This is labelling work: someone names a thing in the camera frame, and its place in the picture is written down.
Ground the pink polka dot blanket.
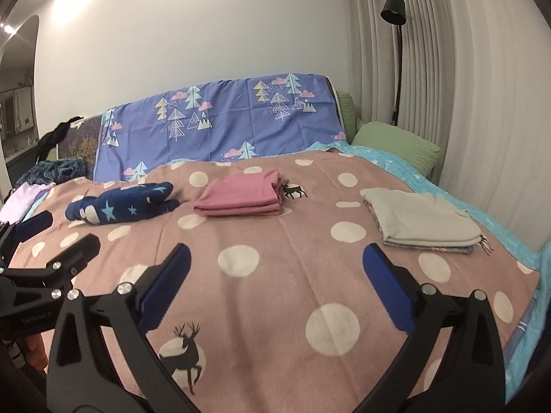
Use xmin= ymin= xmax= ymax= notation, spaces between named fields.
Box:
xmin=1 ymin=151 xmax=537 ymax=412

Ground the person's left hand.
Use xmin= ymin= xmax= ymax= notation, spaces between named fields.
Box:
xmin=21 ymin=334 xmax=48 ymax=371

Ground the navy star fleece garment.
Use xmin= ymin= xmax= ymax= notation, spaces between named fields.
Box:
xmin=64 ymin=182 xmax=180 ymax=226

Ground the turquoise bed sheet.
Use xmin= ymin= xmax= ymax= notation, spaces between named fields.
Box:
xmin=306 ymin=141 xmax=550 ymax=401

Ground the black cloth on headboard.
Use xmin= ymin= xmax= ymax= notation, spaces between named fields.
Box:
xmin=37 ymin=116 xmax=84 ymax=162

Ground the black floor lamp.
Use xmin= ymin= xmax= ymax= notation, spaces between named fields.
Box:
xmin=380 ymin=0 xmax=407 ymax=127

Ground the lavender folded cloth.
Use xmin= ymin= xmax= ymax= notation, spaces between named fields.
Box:
xmin=0 ymin=183 xmax=55 ymax=224

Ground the arched wall mirror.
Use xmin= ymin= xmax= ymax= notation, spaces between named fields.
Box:
xmin=1 ymin=15 xmax=39 ymax=162

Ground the grey pleated curtain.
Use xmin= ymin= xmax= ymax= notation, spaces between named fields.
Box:
xmin=345 ymin=0 xmax=550 ymax=251

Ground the teal knitted blanket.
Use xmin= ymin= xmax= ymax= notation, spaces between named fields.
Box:
xmin=15 ymin=157 xmax=87 ymax=188

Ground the green pillow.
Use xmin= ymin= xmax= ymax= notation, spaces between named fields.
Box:
xmin=336 ymin=91 xmax=441 ymax=176

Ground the blue tree print sheet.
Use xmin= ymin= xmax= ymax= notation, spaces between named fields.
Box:
xmin=93 ymin=73 xmax=346 ymax=183

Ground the folded coral orange garment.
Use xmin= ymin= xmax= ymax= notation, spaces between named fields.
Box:
xmin=194 ymin=207 xmax=282 ymax=217

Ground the folded beige cloth stack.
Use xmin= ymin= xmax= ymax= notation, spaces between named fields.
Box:
xmin=361 ymin=188 xmax=493 ymax=255

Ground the pink garment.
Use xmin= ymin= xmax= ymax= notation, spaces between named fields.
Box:
xmin=193 ymin=169 xmax=283 ymax=210

